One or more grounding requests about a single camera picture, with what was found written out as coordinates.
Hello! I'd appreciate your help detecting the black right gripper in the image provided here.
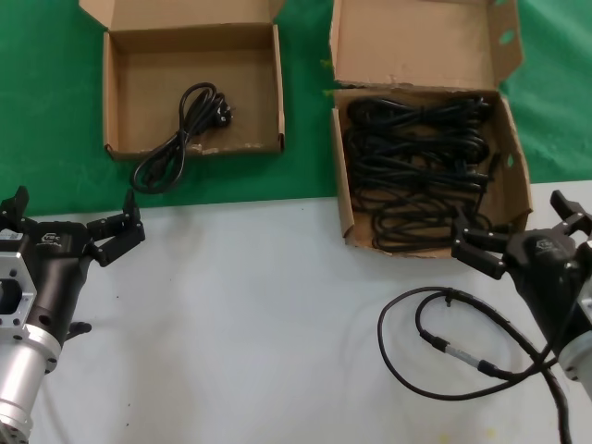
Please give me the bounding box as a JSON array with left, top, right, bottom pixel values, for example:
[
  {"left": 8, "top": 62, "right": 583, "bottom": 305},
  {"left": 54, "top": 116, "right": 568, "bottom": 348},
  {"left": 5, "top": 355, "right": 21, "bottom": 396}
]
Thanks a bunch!
[{"left": 450, "top": 190, "right": 592, "bottom": 357}]

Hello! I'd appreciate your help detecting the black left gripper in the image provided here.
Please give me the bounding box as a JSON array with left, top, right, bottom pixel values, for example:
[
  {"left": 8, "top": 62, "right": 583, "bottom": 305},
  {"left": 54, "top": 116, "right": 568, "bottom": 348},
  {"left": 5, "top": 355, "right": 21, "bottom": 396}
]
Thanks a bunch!
[{"left": 0, "top": 186, "right": 147, "bottom": 346}]

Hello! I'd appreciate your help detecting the black power cord with plug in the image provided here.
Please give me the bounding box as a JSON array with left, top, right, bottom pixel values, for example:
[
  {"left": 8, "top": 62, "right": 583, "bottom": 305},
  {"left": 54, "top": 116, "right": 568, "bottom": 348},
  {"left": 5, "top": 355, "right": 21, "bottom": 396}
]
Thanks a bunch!
[{"left": 132, "top": 81, "right": 235, "bottom": 196}]

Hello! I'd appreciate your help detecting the small open cardboard box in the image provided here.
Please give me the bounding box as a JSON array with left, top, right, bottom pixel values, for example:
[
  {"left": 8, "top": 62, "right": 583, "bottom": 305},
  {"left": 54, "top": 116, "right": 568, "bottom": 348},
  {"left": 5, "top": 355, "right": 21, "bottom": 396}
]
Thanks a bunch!
[{"left": 78, "top": 0, "right": 288, "bottom": 162}]

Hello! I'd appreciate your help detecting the large torn cardboard box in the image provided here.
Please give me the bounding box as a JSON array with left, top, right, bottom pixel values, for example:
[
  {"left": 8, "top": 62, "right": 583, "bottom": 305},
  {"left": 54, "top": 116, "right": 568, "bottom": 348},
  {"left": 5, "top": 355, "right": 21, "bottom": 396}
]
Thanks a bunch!
[{"left": 328, "top": 0, "right": 534, "bottom": 260}]

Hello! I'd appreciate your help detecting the green cloth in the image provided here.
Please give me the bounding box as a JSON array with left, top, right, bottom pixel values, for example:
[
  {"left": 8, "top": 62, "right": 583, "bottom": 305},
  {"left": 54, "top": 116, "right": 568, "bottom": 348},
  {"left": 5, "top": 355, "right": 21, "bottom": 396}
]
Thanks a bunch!
[{"left": 0, "top": 0, "right": 592, "bottom": 218}]

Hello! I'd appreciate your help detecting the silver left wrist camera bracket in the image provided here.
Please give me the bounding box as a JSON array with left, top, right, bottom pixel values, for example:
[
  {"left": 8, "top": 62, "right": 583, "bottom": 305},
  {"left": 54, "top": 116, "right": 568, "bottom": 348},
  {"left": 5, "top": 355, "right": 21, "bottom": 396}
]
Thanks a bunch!
[{"left": 0, "top": 239, "right": 38, "bottom": 344}]

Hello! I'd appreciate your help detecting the black right arm robot cable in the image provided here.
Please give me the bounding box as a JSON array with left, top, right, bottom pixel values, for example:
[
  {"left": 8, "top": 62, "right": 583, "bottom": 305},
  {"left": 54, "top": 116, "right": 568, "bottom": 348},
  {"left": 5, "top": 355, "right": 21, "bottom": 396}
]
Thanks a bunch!
[{"left": 377, "top": 286, "right": 575, "bottom": 444}]

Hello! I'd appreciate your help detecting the black coiled power cord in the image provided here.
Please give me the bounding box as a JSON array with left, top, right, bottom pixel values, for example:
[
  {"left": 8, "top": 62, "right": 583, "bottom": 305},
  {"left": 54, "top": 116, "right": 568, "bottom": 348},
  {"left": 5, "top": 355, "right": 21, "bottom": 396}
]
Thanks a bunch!
[
  {"left": 351, "top": 153, "right": 501, "bottom": 191},
  {"left": 346, "top": 123, "right": 491, "bottom": 162},
  {"left": 355, "top": 184, "right": 487, "bottom": 218},
  {"left": 346, "top": 94, "right": 492, "bottom": 127},
  {"left": 369, "top": 210, "right": 514, "bottom": 255}
]

